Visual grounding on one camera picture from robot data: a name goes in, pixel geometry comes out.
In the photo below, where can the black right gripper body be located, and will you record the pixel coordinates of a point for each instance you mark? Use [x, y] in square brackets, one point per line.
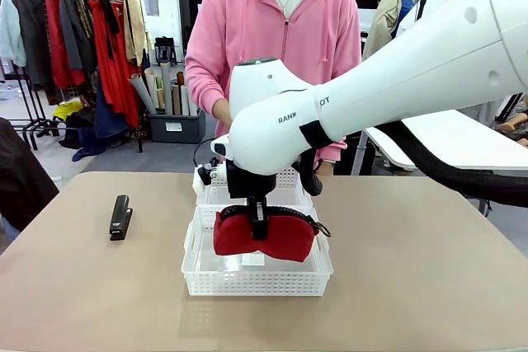
[247, 183]

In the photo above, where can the red zippered pencil pouch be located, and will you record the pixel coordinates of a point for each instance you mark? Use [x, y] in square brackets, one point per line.
[235, 236]

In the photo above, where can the black stapler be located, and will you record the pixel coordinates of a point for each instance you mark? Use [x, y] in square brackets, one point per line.
[119, 216]

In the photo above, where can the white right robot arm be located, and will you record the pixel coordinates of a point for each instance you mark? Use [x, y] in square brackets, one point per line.
[412, 71]

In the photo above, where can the person's left forearm pink sleeve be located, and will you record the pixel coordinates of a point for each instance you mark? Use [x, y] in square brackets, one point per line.
[336, 150]

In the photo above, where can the person's right forearm pink sleeve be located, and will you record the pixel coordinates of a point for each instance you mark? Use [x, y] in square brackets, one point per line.
[204, 84]

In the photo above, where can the person's right hand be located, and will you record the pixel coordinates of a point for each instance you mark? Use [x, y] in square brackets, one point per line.
[223, 113]

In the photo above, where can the person's left hand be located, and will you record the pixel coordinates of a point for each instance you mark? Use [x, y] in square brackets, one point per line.
[326, 167]

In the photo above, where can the white perforated plastic basket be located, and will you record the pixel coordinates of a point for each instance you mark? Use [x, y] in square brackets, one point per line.
[255, 284]
[284, 181]

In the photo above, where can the grey storage bin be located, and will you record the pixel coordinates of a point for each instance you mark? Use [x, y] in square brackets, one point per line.
[185, 135]

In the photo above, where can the brown cardboard tube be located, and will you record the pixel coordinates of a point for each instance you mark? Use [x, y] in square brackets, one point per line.
[176, 100]

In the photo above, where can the grey cardboard tube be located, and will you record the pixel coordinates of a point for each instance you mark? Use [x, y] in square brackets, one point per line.
[166, 88]

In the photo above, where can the cream paper roll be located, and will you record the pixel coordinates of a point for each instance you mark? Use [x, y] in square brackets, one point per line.
[150, 84]

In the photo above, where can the grey paper roll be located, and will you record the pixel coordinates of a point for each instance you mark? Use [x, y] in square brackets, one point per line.
[142, 92]

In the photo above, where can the person in pink hoodie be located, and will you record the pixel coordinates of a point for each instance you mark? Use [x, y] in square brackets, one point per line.
[255, 30]

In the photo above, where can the black folding stool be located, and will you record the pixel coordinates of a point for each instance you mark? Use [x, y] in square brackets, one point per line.
[166, 52]

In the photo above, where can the blue denim garment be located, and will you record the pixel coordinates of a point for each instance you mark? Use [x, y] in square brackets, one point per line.
[105, 121]

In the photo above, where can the red dress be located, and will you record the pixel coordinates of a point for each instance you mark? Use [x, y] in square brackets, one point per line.
[119, 80]

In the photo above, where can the beige jacket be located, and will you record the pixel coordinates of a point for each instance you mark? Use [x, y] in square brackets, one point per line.
[134, 30]

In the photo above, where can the yellow bag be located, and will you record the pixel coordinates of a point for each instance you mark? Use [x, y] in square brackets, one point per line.
[66, 109]

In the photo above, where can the white table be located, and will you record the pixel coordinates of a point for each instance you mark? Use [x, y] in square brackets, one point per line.
[453, 142]

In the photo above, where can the mannequin in beige trench coat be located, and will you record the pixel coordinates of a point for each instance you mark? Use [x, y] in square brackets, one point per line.
[383, 18]

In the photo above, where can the black scarf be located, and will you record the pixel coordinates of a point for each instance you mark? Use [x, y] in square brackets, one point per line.
[108, 18]

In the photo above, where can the dark cloth covered object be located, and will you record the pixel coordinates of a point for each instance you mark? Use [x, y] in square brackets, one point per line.
[20, 179]

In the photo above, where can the grey jacket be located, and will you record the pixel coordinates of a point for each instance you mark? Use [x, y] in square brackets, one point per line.
[70, 30]

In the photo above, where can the red coat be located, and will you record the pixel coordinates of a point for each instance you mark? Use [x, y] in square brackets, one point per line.
[55, 47]

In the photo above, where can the black tripod pole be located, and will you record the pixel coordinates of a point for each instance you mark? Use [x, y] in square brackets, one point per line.
[421, 1]

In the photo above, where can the dark brown coat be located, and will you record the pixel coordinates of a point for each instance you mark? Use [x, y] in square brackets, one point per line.
[33, 38]

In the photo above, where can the light blue fuzzy coat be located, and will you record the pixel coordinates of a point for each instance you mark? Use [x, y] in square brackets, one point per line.
[10, 26]

